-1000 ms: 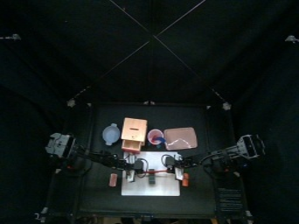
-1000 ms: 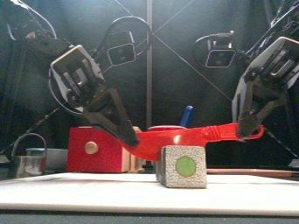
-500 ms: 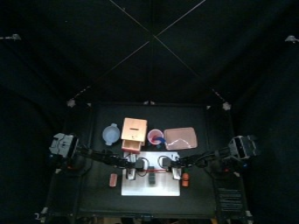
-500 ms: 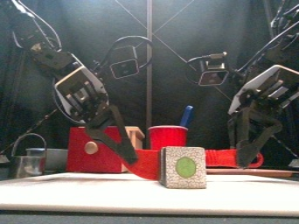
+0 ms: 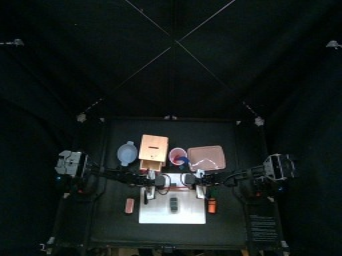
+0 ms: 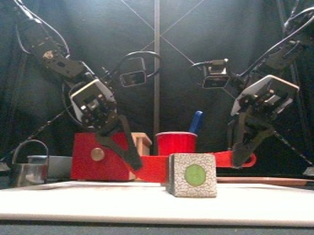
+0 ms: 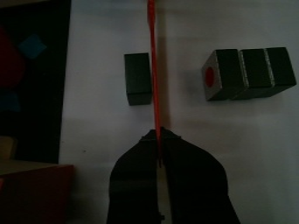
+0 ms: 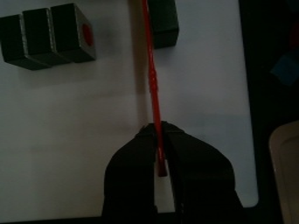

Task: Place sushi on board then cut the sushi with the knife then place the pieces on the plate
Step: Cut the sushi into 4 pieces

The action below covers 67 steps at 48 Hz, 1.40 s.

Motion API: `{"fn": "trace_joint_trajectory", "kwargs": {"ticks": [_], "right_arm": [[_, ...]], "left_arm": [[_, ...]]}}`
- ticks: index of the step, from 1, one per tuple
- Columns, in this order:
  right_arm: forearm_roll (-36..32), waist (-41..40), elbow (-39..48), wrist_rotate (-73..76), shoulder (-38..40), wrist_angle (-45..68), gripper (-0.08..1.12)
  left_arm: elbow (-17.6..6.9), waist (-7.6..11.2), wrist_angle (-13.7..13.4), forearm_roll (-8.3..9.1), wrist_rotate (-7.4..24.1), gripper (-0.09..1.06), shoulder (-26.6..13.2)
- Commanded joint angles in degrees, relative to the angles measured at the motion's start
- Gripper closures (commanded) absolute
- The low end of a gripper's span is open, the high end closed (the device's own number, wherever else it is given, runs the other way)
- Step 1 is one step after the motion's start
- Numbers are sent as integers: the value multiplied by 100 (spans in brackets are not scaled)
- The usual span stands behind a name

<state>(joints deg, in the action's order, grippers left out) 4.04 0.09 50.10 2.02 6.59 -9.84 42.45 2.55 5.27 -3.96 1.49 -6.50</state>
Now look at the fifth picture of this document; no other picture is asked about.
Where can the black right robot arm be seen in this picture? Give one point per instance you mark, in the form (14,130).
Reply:
(249,173)

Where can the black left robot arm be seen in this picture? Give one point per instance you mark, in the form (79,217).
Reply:
(112,174)

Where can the dark sushi roll piece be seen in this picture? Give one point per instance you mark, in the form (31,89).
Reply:
(174,209)
(174,206)
(174,199)
(174,203)

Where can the white cutting board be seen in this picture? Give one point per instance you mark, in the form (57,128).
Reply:
(188,213)

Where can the pink square plate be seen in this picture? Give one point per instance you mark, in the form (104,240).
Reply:
(206,158)

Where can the orange toy block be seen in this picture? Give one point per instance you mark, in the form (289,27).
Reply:
(212,206)

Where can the salmon nigiri toy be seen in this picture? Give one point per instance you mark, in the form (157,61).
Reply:
(129,206)

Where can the wooden drawer with red front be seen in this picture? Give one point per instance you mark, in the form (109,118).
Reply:
(150,165)

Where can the large blue tape piece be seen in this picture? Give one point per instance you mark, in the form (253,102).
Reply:
(185,160)

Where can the red plastic cup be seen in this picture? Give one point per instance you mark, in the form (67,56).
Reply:
(176,154)

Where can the light wooden box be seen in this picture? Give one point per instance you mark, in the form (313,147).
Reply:
(154,148)

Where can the pale blue bowl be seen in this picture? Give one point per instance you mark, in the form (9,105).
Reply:
(128,154)

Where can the white text sticker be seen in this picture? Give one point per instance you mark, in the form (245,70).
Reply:
(262,228)

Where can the grey frame middle bracket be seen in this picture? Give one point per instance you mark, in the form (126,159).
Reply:
(170,117)

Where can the grey frame corner bracket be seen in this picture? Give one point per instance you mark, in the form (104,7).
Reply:
(260,121)
(81,117)

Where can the grey frame lamp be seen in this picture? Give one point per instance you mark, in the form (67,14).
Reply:
(17,42)
(333,44)

